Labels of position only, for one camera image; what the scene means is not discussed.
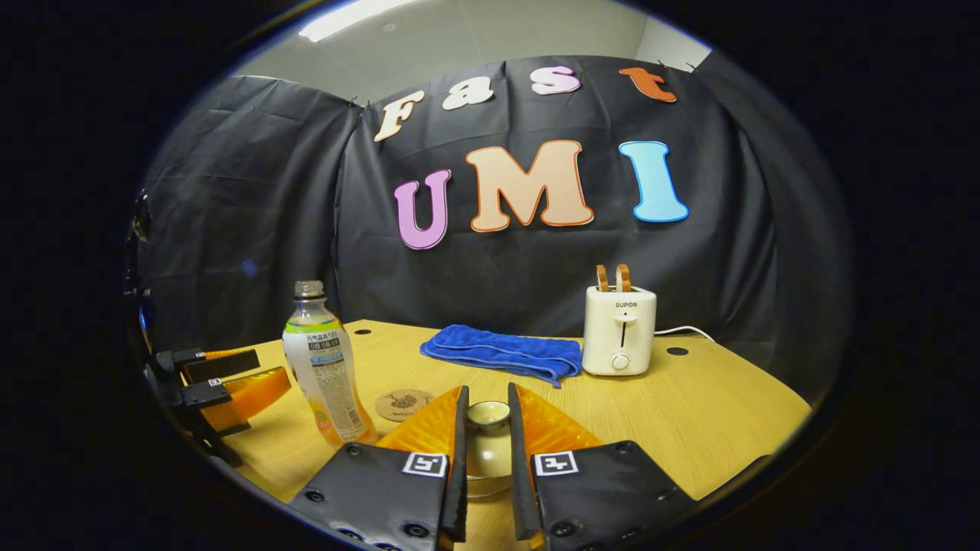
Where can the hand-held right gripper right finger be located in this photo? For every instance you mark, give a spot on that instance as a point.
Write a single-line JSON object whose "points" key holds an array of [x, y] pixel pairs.
{"points": [[519, 490]]}

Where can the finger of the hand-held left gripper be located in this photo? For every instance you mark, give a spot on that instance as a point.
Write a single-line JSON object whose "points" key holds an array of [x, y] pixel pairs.
{"points": [[222, 366], [207, 394]]}

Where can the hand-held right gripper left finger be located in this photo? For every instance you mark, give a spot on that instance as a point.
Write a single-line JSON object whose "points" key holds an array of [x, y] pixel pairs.
{"points": [[459, 490]]}

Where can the white teacup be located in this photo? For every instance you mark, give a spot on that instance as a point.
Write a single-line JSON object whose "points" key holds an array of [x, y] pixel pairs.
{"points": [[488, 487]]}

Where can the round cork coaster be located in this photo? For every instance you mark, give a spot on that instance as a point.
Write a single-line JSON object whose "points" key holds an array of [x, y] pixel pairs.
{"points": [[402, 405]]}

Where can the clear water bottle orange label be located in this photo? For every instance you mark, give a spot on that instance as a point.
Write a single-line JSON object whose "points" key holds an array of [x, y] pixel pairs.
{"points": [[325, 367]]}

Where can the blue folded towel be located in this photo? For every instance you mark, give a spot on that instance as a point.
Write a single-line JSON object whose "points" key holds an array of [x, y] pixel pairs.
{"points": [[505, 352]]}

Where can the black backdrop cloth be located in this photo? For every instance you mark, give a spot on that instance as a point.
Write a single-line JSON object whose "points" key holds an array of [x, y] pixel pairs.
{"points": [[245, 191]]}

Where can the cream toaster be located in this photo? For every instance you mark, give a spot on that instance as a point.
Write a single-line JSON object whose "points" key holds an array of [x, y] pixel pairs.
{"points": [[620, 333]]}

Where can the toast slice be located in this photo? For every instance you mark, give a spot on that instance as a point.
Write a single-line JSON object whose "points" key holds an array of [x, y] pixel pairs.
{"points": [[602, 278], [623, 278]]}

